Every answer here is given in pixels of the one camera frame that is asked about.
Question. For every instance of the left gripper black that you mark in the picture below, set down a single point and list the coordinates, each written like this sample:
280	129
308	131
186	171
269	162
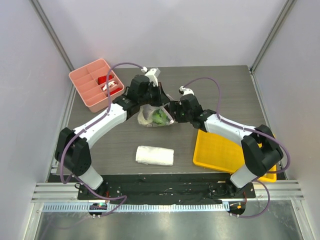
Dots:
162	98

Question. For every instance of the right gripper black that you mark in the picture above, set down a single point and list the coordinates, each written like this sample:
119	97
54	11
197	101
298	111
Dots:
173	109

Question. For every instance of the green polka dot toy food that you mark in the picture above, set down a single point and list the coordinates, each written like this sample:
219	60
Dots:
160	118

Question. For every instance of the clear zip top bag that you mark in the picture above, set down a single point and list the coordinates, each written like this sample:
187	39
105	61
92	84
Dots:
148	110

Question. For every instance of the white toy fish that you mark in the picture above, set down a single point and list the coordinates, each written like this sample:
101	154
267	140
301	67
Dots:
142	120

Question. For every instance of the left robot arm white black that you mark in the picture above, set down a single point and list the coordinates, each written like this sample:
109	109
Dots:
73	146

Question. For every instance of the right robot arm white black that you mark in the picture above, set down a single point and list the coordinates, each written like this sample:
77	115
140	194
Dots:
210	121

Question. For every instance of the white rolled towel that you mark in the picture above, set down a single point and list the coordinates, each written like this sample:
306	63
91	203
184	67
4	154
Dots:
150	155

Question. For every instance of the yellow plastic tray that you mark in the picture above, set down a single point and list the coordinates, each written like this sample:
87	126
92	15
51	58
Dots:
234	150

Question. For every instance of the red santa toy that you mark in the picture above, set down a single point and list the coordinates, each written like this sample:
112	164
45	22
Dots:
114	85

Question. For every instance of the pink divided organizer box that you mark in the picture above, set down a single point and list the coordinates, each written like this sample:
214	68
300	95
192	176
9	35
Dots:
85	81

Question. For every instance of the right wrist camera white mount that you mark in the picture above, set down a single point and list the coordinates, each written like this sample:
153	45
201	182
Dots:
185	91

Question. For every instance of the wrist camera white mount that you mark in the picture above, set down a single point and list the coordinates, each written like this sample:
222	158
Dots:
152	75
185	91

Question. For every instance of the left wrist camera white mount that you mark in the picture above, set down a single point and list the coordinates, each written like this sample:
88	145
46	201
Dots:
152	75

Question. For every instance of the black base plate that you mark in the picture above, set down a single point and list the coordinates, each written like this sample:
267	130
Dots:
172	189

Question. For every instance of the white slotted cable duct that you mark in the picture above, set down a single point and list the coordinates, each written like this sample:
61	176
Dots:
93	207

